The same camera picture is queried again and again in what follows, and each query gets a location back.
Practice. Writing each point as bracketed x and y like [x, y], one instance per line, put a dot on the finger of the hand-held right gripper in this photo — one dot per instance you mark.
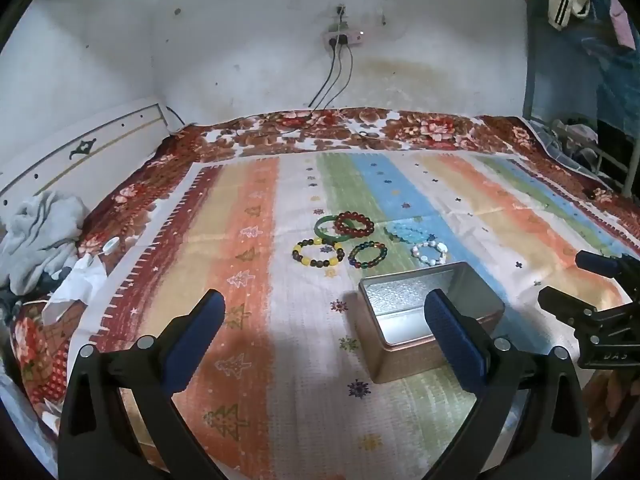
[562, 302]
[592, 262]

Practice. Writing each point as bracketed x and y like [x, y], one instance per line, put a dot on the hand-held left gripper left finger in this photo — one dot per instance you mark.
[195, 342]

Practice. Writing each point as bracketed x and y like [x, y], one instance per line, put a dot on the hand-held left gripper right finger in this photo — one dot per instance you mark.
[452, 342]

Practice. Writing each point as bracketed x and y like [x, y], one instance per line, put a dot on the metal tin box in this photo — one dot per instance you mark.
[400, 362]

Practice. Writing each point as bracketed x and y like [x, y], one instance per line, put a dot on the green jade bangle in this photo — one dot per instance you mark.
[320, 231]

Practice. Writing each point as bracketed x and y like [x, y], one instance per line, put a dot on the person's right hand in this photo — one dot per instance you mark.
[607, 405]

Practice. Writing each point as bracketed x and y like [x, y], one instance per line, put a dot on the striped patterned mat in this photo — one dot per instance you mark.
[240, 240]

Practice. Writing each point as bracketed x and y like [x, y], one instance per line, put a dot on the pile of clothes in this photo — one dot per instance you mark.
[570, 140]

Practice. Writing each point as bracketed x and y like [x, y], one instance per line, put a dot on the small white cap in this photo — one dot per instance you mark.
[110, 245]

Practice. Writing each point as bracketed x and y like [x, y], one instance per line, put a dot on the white crumpled tissue paper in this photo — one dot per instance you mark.
[80, 280]

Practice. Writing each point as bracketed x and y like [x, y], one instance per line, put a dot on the blue hanging cloth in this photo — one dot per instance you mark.
[575, 75]

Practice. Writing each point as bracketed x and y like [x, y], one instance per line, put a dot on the grey crumpled cloth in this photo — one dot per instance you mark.
[40, 230]

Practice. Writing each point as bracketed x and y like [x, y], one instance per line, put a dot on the white headboard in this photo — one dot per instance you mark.
[75, 135]

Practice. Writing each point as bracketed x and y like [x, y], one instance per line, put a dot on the pink hanging cloth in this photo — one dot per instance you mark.
[622, 20]

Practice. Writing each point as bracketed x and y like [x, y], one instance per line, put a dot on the white power strip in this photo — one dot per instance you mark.
[342, 40]

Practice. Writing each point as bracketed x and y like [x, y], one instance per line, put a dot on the wall socket with plug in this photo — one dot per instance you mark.
[340, 12]

